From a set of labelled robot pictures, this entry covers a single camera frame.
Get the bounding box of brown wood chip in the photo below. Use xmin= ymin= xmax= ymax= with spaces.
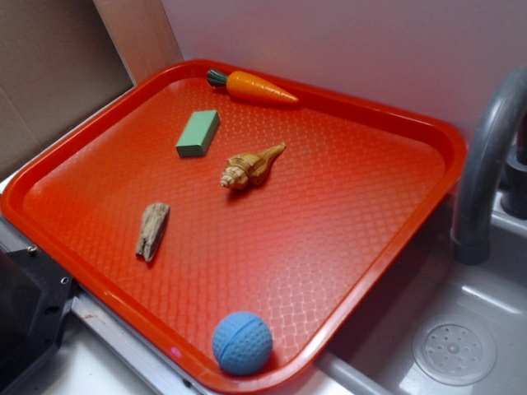
xmin=135 ymin=202 xmax=170 ymax=263

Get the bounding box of brown spiral seashell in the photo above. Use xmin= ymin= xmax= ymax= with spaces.
xmin=220 ymin=142 xmax=286 ymax=190

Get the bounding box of green rectangular block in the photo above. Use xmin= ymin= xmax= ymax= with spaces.
xmin=175 ymin=110 xmax=220 ymax=158

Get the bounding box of orange plastic tray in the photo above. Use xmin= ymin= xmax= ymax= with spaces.
xmin=1 ymin=60 xmax=466 ymax=393

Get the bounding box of orange toy carrot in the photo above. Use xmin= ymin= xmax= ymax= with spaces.
xmin=207 ymin=69 xmax=299 ymax=105

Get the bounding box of blue dimpled ball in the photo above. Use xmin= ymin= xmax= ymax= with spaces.
xmin=212 ymin=311 xmax=273 ymax=376

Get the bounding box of grey toy sink basin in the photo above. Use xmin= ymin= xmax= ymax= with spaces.
xmin=317 ymin=205 xmax=526 ymax=394

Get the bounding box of grey toy faucet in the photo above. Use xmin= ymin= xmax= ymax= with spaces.
xmin=450 ymin=66 xmax=526 ymax=265

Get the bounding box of brown cardboard panel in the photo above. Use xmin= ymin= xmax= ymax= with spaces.
xmin=1 ymin=1 xmax=132 ymax=179

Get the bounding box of black metal bracket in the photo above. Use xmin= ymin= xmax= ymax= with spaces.
xmin=1 ymin=249 xmax=75 ymax=394

